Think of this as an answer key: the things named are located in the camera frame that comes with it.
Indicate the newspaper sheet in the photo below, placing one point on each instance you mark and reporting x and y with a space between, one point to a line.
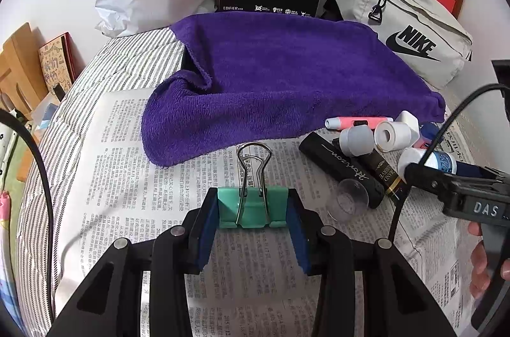
252 284

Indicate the wooden chair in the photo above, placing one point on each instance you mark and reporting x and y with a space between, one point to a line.
21 77

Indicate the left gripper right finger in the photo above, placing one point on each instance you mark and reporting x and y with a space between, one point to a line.
396 301

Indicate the clear plastic cup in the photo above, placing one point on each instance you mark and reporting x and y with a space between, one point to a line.
350 200

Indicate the small white jar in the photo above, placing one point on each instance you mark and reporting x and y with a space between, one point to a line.
391 136

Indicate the patterned brown notebook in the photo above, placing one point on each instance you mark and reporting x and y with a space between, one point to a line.
57 65

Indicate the person's right hand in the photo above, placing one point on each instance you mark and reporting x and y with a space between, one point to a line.
480 279

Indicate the pink white pen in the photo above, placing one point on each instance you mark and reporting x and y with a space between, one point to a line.
342 123

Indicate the black gold cosmetic tube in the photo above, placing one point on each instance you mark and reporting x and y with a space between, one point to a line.
382 171

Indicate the striped bed sheet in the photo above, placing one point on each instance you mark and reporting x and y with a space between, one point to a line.
437 247

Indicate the white blue labelled bottle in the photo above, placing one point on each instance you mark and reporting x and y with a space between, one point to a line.
438 160

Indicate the purple towel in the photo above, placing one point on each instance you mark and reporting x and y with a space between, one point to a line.
249 76

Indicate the green binder clip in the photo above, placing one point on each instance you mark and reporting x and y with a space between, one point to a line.
255 207

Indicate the black signature tube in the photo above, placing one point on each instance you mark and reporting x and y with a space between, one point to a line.
333 162

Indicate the grey Nike waist bag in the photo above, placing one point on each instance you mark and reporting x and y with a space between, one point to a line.
423 33

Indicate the white cube box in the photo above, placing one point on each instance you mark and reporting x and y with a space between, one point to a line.
412 122

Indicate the white round cap bottle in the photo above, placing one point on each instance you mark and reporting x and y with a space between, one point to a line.
356 141

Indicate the blue red cap jar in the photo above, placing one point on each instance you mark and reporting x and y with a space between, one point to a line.
427 132

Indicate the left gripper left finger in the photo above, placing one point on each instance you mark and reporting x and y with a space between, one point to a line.
108 301

